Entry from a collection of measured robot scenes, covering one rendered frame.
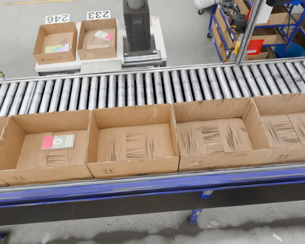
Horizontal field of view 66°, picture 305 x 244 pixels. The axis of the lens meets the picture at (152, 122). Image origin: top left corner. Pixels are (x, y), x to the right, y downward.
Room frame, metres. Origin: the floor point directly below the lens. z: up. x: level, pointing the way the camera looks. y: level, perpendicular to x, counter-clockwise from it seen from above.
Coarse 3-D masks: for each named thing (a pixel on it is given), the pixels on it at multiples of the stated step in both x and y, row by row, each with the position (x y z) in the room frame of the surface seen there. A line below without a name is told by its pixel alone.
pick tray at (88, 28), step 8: (88, 24) 1.82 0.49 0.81; (96, 24) 1.82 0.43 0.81; (104, 24) 1.83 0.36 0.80; (112, 24) 1.83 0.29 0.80; (80, 32) 1.68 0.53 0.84; (88, 32) 1.79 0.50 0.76; (112, 32) 1.77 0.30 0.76; (80, 40) 1.61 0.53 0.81; (88, 40) 1.68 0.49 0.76; (96, 40) 1.67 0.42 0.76; (104, 40) 1.67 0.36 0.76; (112, 40) 1.66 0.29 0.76; (80, 48) 1.54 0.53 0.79; (96, 48) 1.45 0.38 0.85; (104, 48) 1.45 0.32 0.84; (112, 48) 1.45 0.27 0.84; (80, 56) 1.44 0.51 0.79; (88, 56) 1.44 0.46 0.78; (96, 56) 1.45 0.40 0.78; (104, 56) 1.45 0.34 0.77; (112, 56) 1.45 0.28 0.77
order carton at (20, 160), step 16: (48, 112) 0.71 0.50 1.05; (64, 112) 0.71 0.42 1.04; (80, 112) 0.71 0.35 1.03; (16, 128) 0.68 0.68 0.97; (32, 128) 0.70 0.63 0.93; (48, 128) 0.70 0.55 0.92; (64, 128) 0.71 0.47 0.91; (80, 128) 0.71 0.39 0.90; (0, 144) 0.55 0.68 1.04; (16, 144) 0.61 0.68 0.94; (32, 144) 0.63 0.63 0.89; (80, 144) 0.61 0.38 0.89; (0, 160) 0.48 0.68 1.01; (16, 160) 0.54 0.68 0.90; (32, 160) 0.54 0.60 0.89; (48, 160) 0.54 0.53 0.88; (64, 160) 0.53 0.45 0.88; (80, 160) 0.52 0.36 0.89; (0, 176) 0.41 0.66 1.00; (16, 176) 0.42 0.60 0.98; (32, 176) 0.42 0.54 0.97; (48, 176) 0.42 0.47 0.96; (64, 176) 0.42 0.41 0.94; (80, 176) 0.42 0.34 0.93
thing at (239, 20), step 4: (232, 16) 1.37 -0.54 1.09; (236, 16) 1.36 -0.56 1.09; (240, 16) 1.36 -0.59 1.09; (244, 16) 1.37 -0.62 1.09; (228, 20) 1.38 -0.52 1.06; (232, 20) 1.34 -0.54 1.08; (236, 20) 1.34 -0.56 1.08; (240, 20) 1.34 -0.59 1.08; (244, 20) 1.34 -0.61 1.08; (232, 24) 1.34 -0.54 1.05; (236, 24) 1.34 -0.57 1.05; (240, 24) 1.34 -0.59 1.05; (244, 24) 1.34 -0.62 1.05; (236, 28) 1.36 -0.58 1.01; (240, 28) 1.35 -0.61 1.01
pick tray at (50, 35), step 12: (48, 24) 1.80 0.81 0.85; (60, 24) 1.80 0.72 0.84; (72, 24) 1.81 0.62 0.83; (48, 36) 1.76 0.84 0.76; (60, 36) 1.75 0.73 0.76; (72, 36) 1.74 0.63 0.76; (36, 48) 1.52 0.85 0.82; (72, 48) 1.48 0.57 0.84; (36, 60) 1.41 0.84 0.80; (48, 60) 1.42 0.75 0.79; (60, 60) 1.43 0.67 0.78; (72, 60) 1.44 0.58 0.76
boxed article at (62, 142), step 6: (48, 138) 0.65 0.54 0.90; (54, 138) 0.65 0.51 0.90; (60, 138) 0.65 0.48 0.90; (66, 138) 0.65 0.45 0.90; (72, 138) 0.64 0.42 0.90; (42, 144) 0.62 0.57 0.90; (48, 144) 0.62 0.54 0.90; (54, 144) 0.62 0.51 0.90; (60, 144) 0.61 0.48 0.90; (66, 144) 0.61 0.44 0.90; (72, 144) 0.61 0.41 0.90
